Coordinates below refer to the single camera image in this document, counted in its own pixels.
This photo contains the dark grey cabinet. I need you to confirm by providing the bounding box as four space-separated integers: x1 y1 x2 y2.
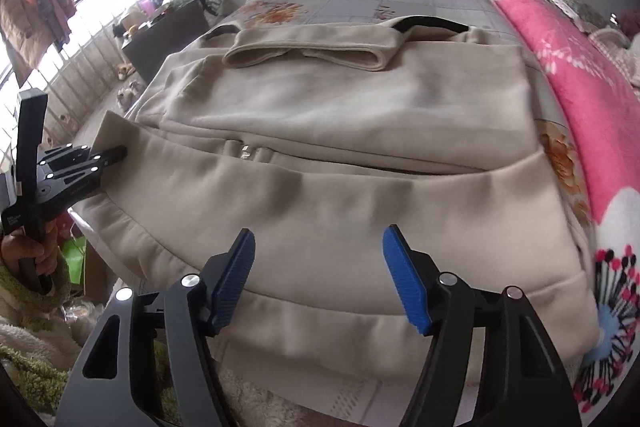
121 0 211 82

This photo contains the person's left forearm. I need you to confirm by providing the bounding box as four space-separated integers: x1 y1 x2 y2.
0 252 76 373

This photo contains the metal window railing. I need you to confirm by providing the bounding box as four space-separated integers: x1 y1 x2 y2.
0 0 166 168

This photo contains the brown hanging coat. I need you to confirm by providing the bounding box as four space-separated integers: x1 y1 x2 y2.
0 0 51 74

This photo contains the clear plastic bag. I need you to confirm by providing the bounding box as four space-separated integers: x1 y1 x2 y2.
60 294 106 348

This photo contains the green paper bag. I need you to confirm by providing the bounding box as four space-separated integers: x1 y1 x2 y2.
60 232 88 288

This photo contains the pink floral blanket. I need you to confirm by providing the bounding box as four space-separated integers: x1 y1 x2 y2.
482 0 640 413

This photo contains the person's left hand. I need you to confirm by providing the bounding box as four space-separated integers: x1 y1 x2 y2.
0 234 60 293

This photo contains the red paper bag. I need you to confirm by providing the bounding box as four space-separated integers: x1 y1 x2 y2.
47 212 76 253

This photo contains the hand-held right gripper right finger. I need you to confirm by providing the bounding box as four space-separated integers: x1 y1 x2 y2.
382 224 583 427

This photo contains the grey lace-edged pillow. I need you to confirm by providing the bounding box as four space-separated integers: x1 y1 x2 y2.
520 0 618 32

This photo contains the beige zip jacket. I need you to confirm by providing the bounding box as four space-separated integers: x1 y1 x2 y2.
67 16 601 380

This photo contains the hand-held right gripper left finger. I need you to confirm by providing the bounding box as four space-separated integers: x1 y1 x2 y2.
56 228 257 427

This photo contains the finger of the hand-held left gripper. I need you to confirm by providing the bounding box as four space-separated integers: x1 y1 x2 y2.
39 145 129 178
36 166 107 217

